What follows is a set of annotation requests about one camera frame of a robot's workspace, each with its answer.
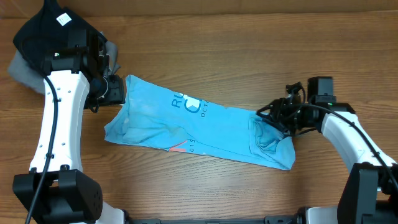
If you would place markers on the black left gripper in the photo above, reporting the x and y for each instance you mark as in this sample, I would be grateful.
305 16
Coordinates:
117 96

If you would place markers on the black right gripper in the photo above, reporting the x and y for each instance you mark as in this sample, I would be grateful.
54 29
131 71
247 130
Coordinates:
276 115

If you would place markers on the light blue printed t-shirt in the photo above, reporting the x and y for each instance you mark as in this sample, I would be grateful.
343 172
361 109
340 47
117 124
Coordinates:
157 117

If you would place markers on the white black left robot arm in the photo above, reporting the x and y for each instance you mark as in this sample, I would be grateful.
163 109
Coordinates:
55 189

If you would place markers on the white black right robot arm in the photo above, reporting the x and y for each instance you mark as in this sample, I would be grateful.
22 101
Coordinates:
370 193

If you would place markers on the folded black t-shirt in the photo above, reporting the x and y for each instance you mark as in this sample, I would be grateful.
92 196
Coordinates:
43 39

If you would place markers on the folded grey t-shirt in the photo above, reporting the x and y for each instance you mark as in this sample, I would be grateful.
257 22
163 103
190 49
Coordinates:
22 72

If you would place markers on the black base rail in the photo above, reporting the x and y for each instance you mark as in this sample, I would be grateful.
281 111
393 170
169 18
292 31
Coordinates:
267 220

